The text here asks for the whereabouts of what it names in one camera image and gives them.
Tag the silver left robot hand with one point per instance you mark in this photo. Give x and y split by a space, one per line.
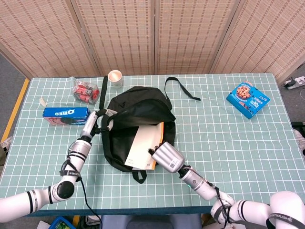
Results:
88 125

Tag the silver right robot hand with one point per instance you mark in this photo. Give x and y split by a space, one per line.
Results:
168 156

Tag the white book orange spine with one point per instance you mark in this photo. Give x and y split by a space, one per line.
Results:
143 145

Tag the black fabric backpack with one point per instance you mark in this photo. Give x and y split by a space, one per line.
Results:
143 112

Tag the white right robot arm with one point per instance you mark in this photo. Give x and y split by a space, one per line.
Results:
250 210

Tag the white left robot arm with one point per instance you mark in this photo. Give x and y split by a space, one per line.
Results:
76 152

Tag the blue Oreo cookie box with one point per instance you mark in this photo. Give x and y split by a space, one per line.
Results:
64 113

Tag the clear bag of snacks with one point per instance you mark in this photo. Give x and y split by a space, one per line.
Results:
84 91

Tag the green checked tablecloth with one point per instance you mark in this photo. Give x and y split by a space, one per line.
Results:
214 143

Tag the small white wrapper piece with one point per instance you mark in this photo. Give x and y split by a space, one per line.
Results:
43 102

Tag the white paper cup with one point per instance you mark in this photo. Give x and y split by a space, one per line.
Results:
115 77

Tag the grey blue chair seat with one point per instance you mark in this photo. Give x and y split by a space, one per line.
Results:
150 221

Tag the yellow floor tape strip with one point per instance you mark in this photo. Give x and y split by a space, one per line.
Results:
15 109

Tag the woven bamboo screen panel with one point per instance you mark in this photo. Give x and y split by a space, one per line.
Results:
269 35
190 35
43 35
119 35

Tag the blue chocolate chip cookie box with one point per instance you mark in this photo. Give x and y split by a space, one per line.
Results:
247 99

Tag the blue plastic crate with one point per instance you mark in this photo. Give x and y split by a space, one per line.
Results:
60 223

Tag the white power strip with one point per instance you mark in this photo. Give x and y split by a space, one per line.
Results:
295 82

